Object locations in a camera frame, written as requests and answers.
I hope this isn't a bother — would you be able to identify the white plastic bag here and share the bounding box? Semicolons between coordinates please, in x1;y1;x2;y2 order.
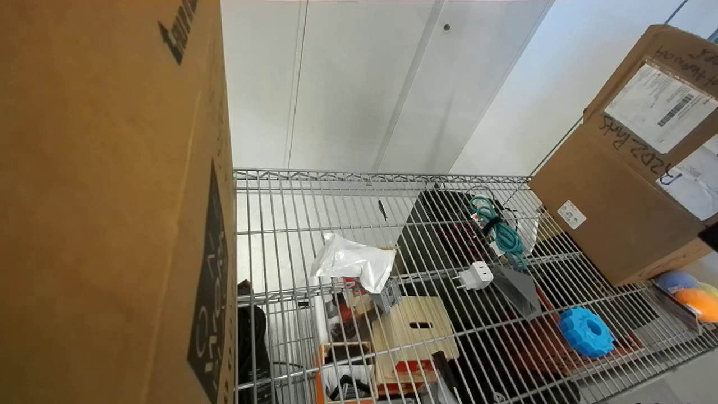
310;233;397;295

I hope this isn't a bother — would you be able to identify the white power adapter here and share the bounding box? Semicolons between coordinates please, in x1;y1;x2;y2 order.
453;261;495;291

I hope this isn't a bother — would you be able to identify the wooden box with slot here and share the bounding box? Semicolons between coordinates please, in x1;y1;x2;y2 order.
371;296;460;389

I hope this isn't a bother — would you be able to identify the clear plastic packet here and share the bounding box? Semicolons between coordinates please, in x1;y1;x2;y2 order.
475;209;540;259

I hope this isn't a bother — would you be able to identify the orange crate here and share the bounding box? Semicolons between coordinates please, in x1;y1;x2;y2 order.
314;342;377;404

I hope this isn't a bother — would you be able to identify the black bag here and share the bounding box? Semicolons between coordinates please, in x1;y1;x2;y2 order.
237;279;271;396

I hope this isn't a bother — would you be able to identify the grey triangular plastic part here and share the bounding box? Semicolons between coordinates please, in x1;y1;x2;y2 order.
490;264;544;322

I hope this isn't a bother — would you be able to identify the cardboard box with shipping label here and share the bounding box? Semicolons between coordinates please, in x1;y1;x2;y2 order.
528;24;718;287

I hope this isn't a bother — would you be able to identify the large brown cardboard box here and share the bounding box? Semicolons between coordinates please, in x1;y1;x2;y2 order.
0;0;238;404

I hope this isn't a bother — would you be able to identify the blue gear-shaped plastic part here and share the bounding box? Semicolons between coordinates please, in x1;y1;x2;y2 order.
558;306;616;359

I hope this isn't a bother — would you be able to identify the metal wire shelf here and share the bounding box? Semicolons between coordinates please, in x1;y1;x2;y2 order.
233;168;718;404

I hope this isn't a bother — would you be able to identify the coiled blue cable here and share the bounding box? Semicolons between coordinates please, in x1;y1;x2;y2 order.
468;196;530;273

